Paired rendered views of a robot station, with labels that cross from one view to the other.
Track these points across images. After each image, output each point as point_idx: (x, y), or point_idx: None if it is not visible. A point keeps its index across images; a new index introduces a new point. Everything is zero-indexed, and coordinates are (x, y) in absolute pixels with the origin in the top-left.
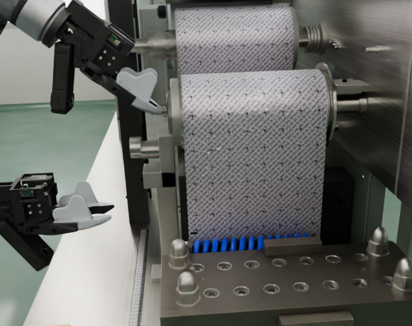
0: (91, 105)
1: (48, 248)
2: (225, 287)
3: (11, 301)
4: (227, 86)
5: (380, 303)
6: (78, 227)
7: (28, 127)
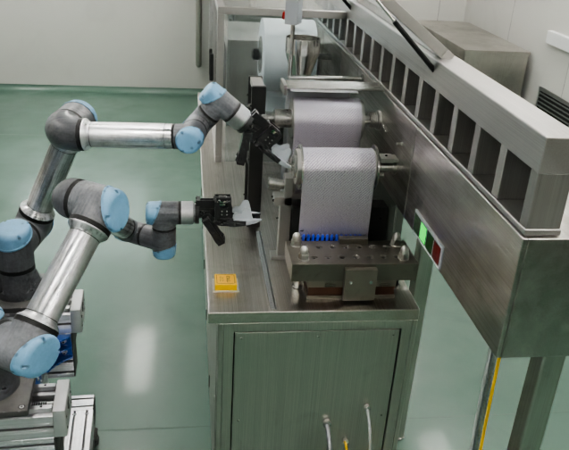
0: (115, 92)
1: (223, 234)
2: (320, 255)
3: (91, 298)
4: (326, 156)
5: (390, 264)
6: (246, 223)
7: (45, 118)
